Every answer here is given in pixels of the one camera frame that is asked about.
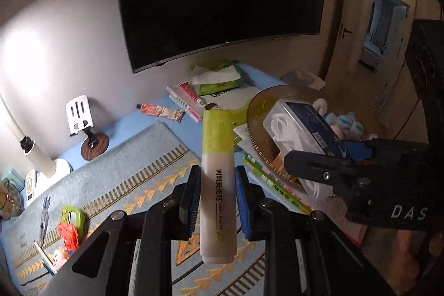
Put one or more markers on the white paperback book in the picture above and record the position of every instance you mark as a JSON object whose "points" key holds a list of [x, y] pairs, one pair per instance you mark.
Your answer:
{"points": [[182, 105]]}

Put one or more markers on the pink floral cream tube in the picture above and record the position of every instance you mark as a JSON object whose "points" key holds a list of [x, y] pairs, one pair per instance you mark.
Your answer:
{"points": [[161, 110]]}

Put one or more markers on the amber plastic bowl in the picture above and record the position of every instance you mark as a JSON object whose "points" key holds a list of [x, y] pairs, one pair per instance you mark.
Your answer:
{"points": [[263, 108]]}

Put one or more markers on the grey flat box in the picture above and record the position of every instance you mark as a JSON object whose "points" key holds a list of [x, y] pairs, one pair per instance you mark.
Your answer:
{"points": [[301, 79]]}

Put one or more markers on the clear floss pick box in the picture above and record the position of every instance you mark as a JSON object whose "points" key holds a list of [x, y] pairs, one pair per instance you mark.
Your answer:
{"points": [[298, 122]]}

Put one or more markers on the floral cloth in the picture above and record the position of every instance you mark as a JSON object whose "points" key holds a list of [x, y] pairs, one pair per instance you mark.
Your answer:
{"points": [[399, 258]]}

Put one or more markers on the black speaker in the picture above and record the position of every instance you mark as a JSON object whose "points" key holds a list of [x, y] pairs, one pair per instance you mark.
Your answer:
{"points": [[425, 74]]}

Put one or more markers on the white desk lamp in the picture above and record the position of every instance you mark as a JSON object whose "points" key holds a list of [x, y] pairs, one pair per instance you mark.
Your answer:
{"points": [[34, 157]]}

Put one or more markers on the green spine textbook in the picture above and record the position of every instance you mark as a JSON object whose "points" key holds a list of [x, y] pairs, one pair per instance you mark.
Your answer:
{"points": [[277, 190]]}

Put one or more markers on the green cartoon cover book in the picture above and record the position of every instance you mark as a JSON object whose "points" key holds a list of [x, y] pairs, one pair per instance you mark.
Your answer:
{"points": [[225, 100]]}

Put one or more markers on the patterned blue-grey table mat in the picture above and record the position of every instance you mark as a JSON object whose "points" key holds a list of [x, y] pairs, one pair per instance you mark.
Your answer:
{"points": [[121, 171]]}

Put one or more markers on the mint green container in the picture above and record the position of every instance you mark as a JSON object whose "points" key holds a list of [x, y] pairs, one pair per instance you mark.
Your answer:
{"points": [[12, 176]]}

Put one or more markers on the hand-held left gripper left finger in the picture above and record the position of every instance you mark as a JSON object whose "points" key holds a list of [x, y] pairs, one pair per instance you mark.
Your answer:
{"points": [[194, 199]]}

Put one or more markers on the pink cartoon figure pen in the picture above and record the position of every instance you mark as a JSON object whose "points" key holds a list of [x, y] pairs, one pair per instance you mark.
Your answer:
{"points": [[57, 259]]}

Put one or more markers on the green tissue pack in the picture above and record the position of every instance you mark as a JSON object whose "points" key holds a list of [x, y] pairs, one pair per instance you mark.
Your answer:
{"points": [[215, 77]]}

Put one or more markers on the white remote control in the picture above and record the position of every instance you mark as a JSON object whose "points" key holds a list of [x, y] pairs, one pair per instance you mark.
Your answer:
{"points": [[32, 185]]}

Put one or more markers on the red orange plush charm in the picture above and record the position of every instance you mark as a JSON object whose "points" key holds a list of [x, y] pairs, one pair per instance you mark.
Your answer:
{"points": [[69, 237]]}

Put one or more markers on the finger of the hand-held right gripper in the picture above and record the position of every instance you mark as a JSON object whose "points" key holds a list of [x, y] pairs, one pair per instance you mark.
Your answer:
{"points": [[312, 166], [357, 149]]}

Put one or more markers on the silver phone stand wooden base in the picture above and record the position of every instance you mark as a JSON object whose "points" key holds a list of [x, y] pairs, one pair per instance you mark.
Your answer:
{"points": [[79, 114]]}

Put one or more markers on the glass jar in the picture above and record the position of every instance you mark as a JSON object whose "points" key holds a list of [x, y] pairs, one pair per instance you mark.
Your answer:
{"points": [[10, 199]]}

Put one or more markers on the pink spine textbook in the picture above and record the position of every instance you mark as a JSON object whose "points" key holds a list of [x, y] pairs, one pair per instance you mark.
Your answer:
{"points": [[347, 223]]}

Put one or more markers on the red white tube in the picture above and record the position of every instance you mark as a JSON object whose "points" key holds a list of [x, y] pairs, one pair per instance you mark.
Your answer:
{"points": [[189, 91]]}

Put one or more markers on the loose paper sheets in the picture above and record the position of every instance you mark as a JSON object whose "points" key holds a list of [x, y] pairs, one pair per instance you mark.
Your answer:
{"points": [[242, 140]]}

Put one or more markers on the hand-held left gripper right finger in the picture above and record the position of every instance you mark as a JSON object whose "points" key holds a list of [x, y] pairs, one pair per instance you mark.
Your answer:
{"points": [[242, 206]]}

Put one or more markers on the yellow highlighter pen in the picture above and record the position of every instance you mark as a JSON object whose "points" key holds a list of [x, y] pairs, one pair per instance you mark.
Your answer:
{"points": [[216, 160]]}

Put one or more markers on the green digital timer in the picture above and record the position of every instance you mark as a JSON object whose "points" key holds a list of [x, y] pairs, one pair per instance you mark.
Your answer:
{"points": [[73, 218]]}

